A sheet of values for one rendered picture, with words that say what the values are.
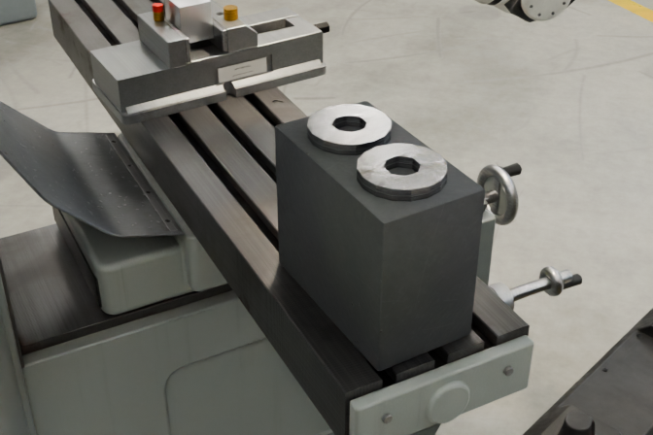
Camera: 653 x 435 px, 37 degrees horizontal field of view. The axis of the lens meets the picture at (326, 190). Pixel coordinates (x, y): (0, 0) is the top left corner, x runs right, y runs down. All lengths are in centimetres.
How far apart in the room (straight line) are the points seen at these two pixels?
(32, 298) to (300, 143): 60
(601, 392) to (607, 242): 141
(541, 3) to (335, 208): 59
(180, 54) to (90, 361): 46
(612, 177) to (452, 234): 230
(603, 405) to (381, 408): 60
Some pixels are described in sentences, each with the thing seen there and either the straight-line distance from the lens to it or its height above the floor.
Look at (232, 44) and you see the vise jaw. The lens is 152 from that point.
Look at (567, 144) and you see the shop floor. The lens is 341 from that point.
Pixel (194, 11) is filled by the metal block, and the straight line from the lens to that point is 151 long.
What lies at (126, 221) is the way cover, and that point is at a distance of 138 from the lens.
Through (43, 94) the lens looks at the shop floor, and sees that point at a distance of 378.
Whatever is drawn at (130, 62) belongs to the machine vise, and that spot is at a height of 101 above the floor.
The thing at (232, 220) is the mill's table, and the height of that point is 95.
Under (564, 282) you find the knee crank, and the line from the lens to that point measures 189.
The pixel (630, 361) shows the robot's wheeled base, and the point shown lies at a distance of 165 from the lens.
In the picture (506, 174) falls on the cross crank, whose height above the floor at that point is 70.
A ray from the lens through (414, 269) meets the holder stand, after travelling 97.
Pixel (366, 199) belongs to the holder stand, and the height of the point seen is 113.
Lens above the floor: 165
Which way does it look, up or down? 33 degrees down
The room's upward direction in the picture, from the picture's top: straight up
